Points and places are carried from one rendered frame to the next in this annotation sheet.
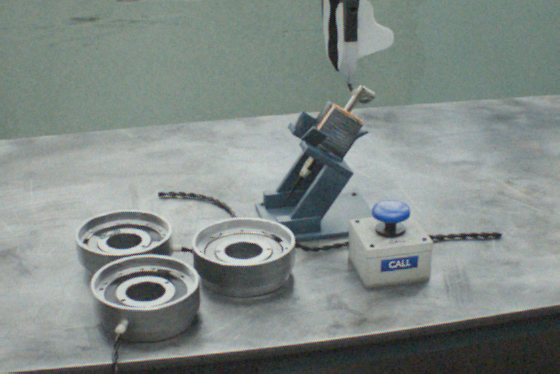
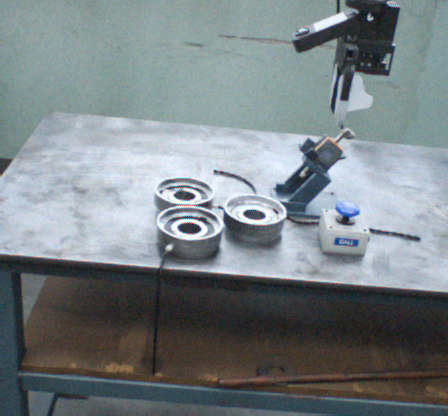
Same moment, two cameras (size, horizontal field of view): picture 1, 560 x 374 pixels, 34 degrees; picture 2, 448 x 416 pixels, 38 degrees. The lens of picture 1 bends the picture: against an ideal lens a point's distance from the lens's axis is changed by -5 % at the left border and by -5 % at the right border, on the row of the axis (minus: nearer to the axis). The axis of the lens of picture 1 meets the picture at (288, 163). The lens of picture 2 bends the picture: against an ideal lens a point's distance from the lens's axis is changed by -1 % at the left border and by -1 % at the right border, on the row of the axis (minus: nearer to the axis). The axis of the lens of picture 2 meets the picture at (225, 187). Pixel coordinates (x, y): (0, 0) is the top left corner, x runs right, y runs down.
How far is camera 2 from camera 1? 14 cm
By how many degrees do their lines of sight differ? 9
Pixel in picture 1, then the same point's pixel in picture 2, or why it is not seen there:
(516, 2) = not seen: outside the picture
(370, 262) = (328, 237)
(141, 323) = (182, 246)
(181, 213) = (224, 185)
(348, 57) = (340, 110)
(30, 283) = (121, 211)
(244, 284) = (249, 235)
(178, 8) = (257, 48)
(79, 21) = (190, 45)
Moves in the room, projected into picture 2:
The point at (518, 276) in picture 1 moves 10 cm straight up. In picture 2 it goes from (423, 267) to (438, 214)
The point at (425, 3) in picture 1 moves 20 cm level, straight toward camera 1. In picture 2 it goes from (426, 71) to (422, 84)
